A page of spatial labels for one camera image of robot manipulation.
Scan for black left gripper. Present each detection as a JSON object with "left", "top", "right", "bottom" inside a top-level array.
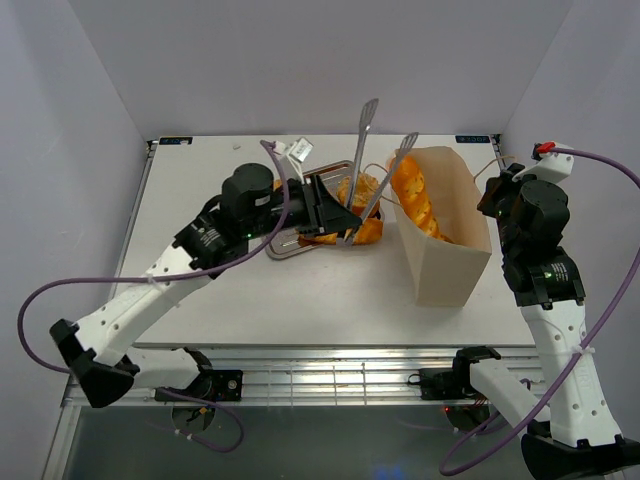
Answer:
[{"left": 245, "top": 173, "right": 364, "bottom": 240}]

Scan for round sesame fake bread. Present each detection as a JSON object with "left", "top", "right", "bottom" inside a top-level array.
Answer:
[{"left": 336, "top": 173, "right": 379, "bottom": 215}]

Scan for long fake baguette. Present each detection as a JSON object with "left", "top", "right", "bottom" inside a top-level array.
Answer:
[{"left": 391, "top": 155, "right": 452, "bottom": 243}]

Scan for cream paper bag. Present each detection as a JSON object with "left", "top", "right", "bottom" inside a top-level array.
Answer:
[{"left": 372, "top": 146, "right": 492, "bottom": 308}]

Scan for silver metal tongs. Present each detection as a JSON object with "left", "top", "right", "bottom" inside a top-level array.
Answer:
[{"left": 335, "top": 97, "right": 420, "bottom": 250}]

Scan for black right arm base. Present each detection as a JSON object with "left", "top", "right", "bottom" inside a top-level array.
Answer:
[{"left": 407, "top": 368, "right": 472, "bottom": 401}]

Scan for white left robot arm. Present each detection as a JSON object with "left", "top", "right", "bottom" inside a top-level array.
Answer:
[{"left": 50, "top": 163, "right": 362, "bottom": 408}]

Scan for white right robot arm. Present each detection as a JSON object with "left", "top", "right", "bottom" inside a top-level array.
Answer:
[{"left": 451, "top": 164, "right": 639, "bottom": 479}]

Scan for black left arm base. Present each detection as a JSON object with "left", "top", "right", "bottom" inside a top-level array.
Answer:
[{"left": 154, "top": 370, "right": 244, "bottom": 402}]

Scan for twisted fake bread front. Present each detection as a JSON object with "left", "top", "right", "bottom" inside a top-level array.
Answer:
[{"left": 297, "top": 217, "right": 384, "bottom": 247}]

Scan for silver metal tray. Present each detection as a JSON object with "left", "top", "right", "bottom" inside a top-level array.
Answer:
[{"left": 266, "top": 160, "right": 384, "bottom": 260}]

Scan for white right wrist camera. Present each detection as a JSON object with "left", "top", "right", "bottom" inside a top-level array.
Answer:
[{"left": 514, "top": 141, "right": 574, "bottom": 184}]

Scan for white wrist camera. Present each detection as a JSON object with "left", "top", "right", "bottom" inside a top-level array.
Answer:
[
  {"left": 273, "top": 137, "right": 314, "bottom": 182},
  {"left": 514, "top": 141, "right": 574, "bottom": 184}
]

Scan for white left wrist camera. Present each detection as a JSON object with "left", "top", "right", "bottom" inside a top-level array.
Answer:
[{"left": 273, "top": 137, "right": 314, "bottom": 182}]

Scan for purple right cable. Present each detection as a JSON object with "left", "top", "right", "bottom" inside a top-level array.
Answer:
[{"left": 438, "top": 146, "right": 640, "bottom": 476}]

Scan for aluminium frame rail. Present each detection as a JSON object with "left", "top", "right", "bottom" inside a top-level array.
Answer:
[{"left": 62, "top": 344, "right": 551, "bottom": 409}]

